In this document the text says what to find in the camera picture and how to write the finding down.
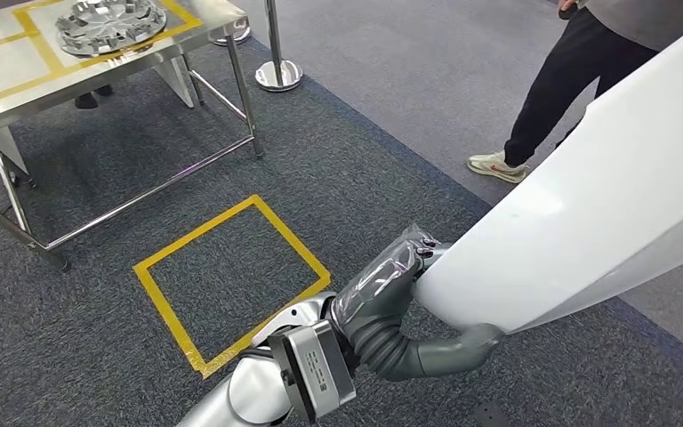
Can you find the white plastic car part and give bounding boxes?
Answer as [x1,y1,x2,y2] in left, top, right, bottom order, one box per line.
[414,10,683,336]

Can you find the stainless steel workbench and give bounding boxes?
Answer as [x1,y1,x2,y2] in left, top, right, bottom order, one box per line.
[0,0,267,273]

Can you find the clear plastic hand cover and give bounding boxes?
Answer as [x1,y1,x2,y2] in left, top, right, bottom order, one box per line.
[329,224,440,326]

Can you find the yellow floor tape square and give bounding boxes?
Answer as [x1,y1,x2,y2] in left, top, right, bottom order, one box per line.
[133,193,333,380]

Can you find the white triangular support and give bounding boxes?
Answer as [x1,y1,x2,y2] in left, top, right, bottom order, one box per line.
[151,55,197,110]
[0,125,31,177]

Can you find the black robot foot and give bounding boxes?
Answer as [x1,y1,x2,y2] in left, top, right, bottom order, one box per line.
[470,400,515,427]

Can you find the person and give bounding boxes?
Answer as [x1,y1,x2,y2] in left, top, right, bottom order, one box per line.
[74,84,116,111]
[466,0,683,186]

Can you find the silver wheel hubcap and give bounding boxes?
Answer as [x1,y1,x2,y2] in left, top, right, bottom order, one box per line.
[54,0,169,59]

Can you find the yellow tape rectangle marking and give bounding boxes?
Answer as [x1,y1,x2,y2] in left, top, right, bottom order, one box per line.
[0,0,205,113]

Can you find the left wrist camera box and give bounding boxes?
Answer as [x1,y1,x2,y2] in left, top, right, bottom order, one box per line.
[266,319,358,424]

